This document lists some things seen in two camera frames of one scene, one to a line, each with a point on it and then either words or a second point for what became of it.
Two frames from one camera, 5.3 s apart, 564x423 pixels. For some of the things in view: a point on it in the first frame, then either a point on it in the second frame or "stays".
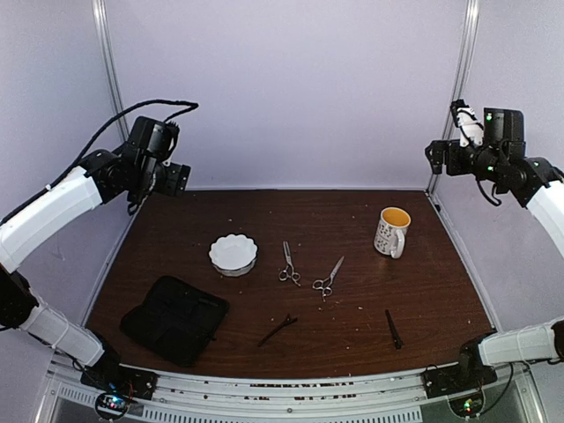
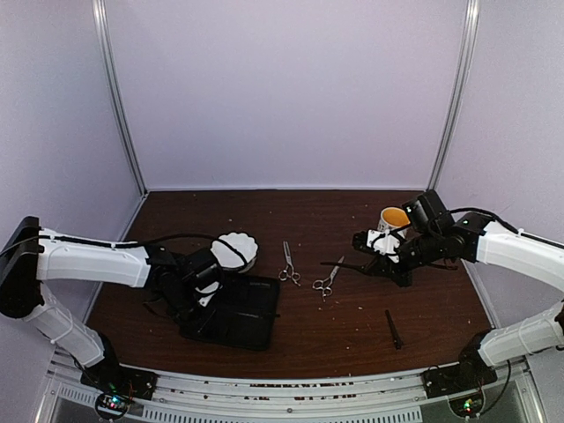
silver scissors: x=324 y=285 stays
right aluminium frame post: x=462 y=72 stays
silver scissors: x=288 y=272 stays
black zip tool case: x=176 y=320 to x=243 y=313
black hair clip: x=396 y=338 stays
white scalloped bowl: x=233 y=255 stays
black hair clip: x=288 y=320 to x=359 y=267
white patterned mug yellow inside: x=389 y=237 stays
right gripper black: x=439 y=146 to x=385 y=266
